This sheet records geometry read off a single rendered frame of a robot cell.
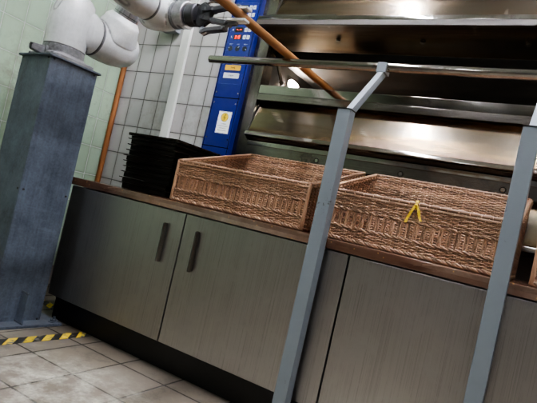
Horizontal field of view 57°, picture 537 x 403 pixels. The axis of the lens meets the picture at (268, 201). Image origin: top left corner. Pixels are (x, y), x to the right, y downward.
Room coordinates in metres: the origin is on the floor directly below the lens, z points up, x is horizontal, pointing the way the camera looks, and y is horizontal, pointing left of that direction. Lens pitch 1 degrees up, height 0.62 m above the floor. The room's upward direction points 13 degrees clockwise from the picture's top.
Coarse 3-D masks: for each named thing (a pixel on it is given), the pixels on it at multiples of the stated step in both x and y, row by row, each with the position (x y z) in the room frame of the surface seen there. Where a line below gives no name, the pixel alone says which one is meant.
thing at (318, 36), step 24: (264, 24) 2.11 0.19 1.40; (288, 24) 2.05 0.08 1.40; (312, 24) 1.99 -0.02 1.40; (336, 24) 1.94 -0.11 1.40; (360, 24) 1.89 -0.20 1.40; (384, 24) 1.84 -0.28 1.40; (408, 24) 1.80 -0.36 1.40; (432, 24) 1.76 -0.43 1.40; (456, 24) 1.71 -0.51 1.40; (480, 24) 1.67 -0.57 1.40; (504, 24) 1.64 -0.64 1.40; (528, 24) 1.60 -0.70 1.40; (288, 48) 2.23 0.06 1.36; (312, 48) 2.17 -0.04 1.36; (336, 48) 2.10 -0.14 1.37; (360, 48) 2.04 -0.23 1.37; (384, 48) 1.99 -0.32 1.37; (408, 48) 1.94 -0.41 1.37; (432, 48) 1.88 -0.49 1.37; (456, 48) 1.84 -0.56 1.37; (480, 48) 1.79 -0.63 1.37; (504, 48) 1.75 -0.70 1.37; (528, 48) 1.71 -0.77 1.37
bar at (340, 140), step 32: (256, 64) 1.84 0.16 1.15; (288, 64) 1.77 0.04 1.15; (320, 64) 1.70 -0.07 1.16; (352, 64) 1.64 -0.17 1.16; (384, 64) 1.58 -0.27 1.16; (416, 64) 1.54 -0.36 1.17; (320, 192) 1.40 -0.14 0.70; (512, 192) 1.16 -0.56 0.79; (320, 224) 1.39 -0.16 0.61; (512, 224) 1.16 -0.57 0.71; (320, 256) 1.40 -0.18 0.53; (512, 256) 1.15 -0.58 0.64; (288, 352) 1.40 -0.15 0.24; (480, 352) 1.16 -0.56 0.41; (288, 384) 1.39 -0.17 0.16; (480, 384) 1.15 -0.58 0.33
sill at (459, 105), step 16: (304, 96) 2.14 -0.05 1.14; (320, 96) 2.11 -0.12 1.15; (336, 96) 2.07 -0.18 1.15; (352, 96) 2.03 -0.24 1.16; (384, 96) 1.97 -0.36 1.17; (400, 96) 1.93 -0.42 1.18; (480, 112) 1.79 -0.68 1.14; (496, 112) 1.76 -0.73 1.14; (512, 112) 1.73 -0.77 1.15; (528, 112) 1.71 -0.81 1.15
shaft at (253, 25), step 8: (216, 0) 1.42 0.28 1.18; (224, 0) 1.43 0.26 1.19; (232, 8) 1.47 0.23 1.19; (240, 8) 1.51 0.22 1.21; (240, 16) 1.51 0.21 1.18; (248, 16) 1.54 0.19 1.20; (248, 24) 1.56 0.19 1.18; (256, 24) 1.58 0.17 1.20; (256, 32) 1.61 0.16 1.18; (264, 32) 1.63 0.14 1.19; (264, 40) 1.67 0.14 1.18; (272, 40) 1.68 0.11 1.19; (280, 48) 1.73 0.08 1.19; (288, 56) 1.79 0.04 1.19; (304, 72) 1.93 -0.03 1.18; (312, 72) 1.96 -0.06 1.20; (312, 80) 2.01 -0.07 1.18; (320, 80) 2.03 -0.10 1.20; (328, 88) 2.11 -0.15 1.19
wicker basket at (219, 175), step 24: (192, 168) 1.77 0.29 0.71; (216, 168) 1.71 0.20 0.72; (240, 168) 2.15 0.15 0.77; (264, 168) 2.15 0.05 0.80; (288, 168) 2.09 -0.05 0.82; (312, 168) 2.05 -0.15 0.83; (192, 192) 1.76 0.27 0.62; (216, 192) 2.04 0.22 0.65; (240, 192) 1.66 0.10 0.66; (264, 192) 1.62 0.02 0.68; (288, 192) 1.58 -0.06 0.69; (312, 192) 1.56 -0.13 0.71; (240, 216) 1.66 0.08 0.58; (264, 216) 1.61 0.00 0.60; (288, 216) 1.57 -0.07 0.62; (312, 216) 1.60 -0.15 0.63
